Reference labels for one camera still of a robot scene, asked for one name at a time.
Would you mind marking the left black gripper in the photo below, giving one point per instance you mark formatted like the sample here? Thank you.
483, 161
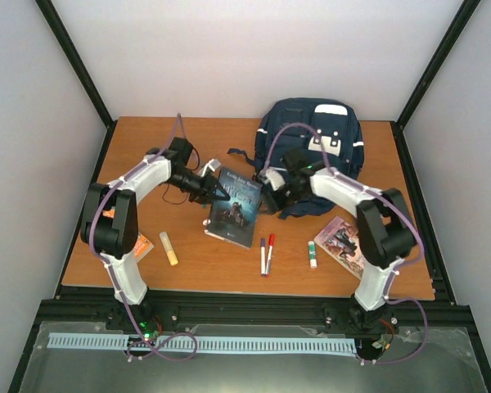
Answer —
204, 193

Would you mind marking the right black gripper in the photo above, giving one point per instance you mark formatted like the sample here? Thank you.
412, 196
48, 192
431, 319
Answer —
272, 204

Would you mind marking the dark blue Wuthering Heights book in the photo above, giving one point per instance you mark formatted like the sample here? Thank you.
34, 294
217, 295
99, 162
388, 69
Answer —
234, 220

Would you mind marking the pink illustrated paperback book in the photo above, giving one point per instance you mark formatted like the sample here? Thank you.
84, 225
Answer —
340, 240

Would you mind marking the navy blue backpack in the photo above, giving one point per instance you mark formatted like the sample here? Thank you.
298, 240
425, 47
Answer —
316, 127

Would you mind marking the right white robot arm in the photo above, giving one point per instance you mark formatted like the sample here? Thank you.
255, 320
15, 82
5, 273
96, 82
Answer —
385, 231

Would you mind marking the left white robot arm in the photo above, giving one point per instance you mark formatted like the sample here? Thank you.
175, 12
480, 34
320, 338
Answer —
109, 222

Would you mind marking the red capped marker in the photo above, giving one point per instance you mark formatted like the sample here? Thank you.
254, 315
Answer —
271, 241

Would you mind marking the purple capped marker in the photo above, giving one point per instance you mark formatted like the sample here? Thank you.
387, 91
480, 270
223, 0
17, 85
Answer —
263, 259

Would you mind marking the green white glue stick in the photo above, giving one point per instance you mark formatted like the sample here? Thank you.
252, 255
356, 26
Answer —
313, 263

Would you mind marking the yellow glue stick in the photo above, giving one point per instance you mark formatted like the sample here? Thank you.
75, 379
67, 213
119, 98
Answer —
168, 248

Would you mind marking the orange Treehouse paperback book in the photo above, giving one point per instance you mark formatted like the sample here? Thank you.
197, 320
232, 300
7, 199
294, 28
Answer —
143, 247

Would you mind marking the clear acrylic front plate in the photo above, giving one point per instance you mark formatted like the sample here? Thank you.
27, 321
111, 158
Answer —
444, 364

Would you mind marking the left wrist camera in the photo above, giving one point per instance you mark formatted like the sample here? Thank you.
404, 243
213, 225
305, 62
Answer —
209, 167

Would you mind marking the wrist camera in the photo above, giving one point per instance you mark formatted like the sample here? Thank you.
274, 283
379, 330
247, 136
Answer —
271, 178
209, 167

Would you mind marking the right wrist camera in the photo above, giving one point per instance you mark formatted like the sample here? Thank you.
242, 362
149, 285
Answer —
271, 178

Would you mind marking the black aluminium frame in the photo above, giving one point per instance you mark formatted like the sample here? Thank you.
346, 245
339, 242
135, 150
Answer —
80, 304

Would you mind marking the light blue cable duct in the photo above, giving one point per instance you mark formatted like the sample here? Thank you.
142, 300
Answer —
207, 345

